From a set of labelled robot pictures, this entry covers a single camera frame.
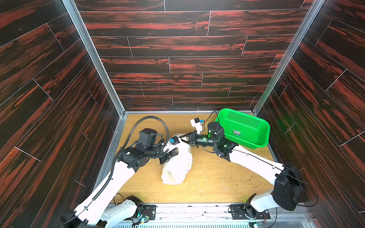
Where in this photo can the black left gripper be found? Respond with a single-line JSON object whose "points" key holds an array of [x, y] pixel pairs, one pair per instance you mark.
{"points": [[167, 156]]}

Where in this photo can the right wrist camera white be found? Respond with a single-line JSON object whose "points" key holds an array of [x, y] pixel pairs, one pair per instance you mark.
{"points": [[197, 124]]}

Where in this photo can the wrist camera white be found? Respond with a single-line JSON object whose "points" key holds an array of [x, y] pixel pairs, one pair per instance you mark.
{"points": [[197, 124], [174, 141]]}

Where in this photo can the white plastic bag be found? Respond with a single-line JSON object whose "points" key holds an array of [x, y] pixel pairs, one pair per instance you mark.
{"points": [[176, 168]]}

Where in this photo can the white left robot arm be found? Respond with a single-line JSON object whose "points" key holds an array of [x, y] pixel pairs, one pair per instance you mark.
{"points": [[93, 212]]}

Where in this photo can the green plastic basket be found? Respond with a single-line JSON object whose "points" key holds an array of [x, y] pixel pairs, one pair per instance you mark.
{"points": [[255, 132]]}

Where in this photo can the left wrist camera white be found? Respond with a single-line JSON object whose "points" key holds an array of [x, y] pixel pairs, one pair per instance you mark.
{"points": [[174, 141]]}

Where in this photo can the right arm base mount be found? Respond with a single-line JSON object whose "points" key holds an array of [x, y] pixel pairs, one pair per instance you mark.
{"points": [[246, 211]]}

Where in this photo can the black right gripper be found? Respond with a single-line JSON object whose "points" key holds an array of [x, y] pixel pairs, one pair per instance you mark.
{"points": [[192, 138]]}

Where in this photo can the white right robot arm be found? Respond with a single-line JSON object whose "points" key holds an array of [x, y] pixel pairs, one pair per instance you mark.
{"points": [[288, 187]]}

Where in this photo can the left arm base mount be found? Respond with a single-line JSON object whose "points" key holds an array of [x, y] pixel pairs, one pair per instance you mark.
{"points": [[135, 210]]}

